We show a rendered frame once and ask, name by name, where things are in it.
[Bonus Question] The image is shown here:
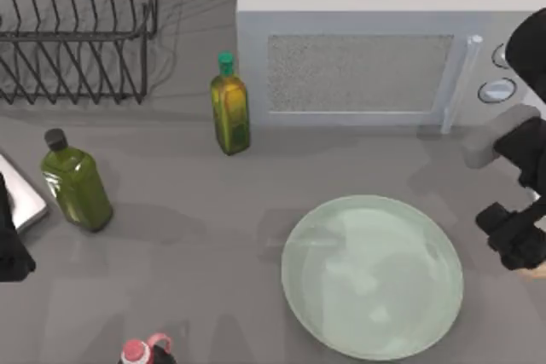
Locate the pale microwave door handle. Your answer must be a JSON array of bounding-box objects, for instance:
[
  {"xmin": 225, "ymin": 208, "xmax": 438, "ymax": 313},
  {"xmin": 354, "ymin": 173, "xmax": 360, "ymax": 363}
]
[{"xmin": 440, "ymin": 34, "xmax": 485, "ymax": 135}]

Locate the olive oil bottle green cap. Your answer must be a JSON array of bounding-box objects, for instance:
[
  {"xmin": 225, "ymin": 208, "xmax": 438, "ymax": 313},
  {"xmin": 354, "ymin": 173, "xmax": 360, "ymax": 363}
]
[{"xmin": 209, "ymin": 51, "xmax": 252, "ymax": 156}]

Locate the pale grey rounded box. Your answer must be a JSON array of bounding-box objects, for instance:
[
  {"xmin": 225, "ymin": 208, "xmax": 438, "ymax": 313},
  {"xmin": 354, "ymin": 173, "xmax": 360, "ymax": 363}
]
[{"xmin": 0, "ymin": 153, "xmax": 49, "ymax": 235}]

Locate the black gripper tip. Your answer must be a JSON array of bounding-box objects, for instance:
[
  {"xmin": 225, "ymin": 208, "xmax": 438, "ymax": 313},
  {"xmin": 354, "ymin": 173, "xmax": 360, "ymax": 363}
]
[{"xmin": 0, "ymin": 171, "xmax": 37, "ymax": 283}]

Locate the pale green plate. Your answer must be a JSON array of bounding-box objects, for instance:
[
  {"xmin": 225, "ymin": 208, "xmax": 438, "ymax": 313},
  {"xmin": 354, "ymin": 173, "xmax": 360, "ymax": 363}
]
[{"xmin": 280, "ymin": 194, "xmax": 465, "ymax": 361}]

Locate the grey microwave knob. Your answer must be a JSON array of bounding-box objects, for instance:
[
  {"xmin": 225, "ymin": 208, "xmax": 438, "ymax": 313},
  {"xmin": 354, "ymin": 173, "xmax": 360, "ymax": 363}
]
[
  {"xmin": 491, "ymin": 42, "xmax": 518, "ymax": 69},
  {"xmin": 477, "ymin": 77, "xmax": 519, "ymax": 105}
]

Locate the dark bottle pink cap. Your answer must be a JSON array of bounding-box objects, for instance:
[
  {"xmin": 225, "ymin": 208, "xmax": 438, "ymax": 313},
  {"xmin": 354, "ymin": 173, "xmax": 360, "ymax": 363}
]
[{"xmin": 119, "ymin": 332, "xmax": 175, "ymax": 364}]

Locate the dark wire dish rack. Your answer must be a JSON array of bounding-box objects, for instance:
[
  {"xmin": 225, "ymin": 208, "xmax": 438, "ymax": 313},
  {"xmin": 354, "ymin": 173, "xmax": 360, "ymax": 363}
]
[{"xmin": 0, "ymin": 0, "xmax": 161, "ymax": 105}]

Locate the tan bread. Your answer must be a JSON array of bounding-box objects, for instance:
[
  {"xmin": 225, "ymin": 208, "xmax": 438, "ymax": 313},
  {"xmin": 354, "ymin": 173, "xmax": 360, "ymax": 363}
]
[{"xmin": 516, "ymin": 263, "xmax": 546, "ymax": 281}]

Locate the speckled microwave door window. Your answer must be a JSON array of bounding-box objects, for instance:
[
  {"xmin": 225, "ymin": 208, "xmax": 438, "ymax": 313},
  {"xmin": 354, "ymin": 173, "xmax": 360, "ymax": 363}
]
[{"xmin": 267, "ymin": 32, "xmax": 455, "ymax": 115}]

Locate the green bottle black cap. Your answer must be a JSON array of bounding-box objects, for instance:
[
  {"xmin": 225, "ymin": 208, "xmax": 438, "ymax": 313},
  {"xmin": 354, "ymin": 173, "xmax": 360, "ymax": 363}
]
[{"xmin": 40, "ymin": 128, "xmax": 114, "ymax": 233}]

